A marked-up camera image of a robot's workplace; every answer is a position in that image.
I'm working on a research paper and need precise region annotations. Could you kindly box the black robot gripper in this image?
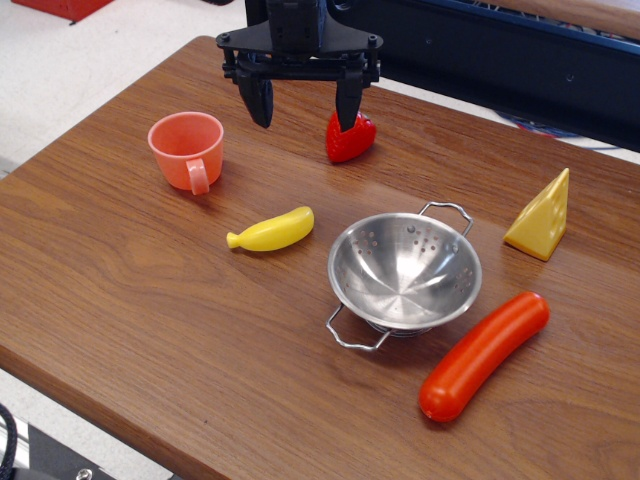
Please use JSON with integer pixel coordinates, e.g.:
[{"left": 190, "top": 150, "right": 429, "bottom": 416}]
[{"left": 216, "top": 1, "right": 383, "bottom": 132}]

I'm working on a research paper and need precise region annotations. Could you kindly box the yellow toy banana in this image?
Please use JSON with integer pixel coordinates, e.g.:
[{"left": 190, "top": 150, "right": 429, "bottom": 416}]
[{"left": 226, "top": 206, "right": 315, "bottom": 252}]

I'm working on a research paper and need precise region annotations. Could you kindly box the red toy strawberry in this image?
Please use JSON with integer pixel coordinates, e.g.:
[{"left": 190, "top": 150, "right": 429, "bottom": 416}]
[{"left": 325, "top": 112, "right": 377, "bottom": 163}]

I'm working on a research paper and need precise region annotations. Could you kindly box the pink plastic cup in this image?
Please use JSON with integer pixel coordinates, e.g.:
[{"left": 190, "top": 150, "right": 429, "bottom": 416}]
[{"left": 147, "top": 111, "right": 224, "bottom": 195}]

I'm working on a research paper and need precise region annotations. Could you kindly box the red box on floor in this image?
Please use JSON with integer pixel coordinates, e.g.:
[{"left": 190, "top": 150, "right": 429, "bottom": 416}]
[{"left": 12, "top": 0, "right": 112, "bottom": 22}]

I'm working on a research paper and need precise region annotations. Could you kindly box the yellow toy cheese wedge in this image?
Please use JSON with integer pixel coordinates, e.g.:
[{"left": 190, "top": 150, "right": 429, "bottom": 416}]
[{"left": 503, "top": 168, "right": 570, "bottom": 261}]

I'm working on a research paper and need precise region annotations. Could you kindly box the red toy sausage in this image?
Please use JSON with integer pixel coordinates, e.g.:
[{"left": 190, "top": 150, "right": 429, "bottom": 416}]
[{"left": 418, "top": 291, "right": 550, "bottom": 422}]

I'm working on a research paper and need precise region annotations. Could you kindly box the black base with screw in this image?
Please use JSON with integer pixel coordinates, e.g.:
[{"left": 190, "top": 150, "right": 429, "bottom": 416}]
[{"left": 0, "top": 422, "right": 174, "bottom": 480}]

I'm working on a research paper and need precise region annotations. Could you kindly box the steel colander with handles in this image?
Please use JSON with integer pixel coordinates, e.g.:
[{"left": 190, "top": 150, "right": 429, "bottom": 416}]
[{"left": 327, "top": 201, "right": 483, "bottom": 352}]

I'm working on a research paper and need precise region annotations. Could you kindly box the wooden rail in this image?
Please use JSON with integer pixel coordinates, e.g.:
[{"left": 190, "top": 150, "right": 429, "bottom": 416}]
[{"left": 489, "top": 0, "right": 639, "bottom": 40}]

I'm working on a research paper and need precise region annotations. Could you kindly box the black braided cable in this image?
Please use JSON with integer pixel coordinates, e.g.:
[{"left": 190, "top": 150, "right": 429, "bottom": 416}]
[{"left": 0, "top": 402, "right": 19, "bottom": 480}]

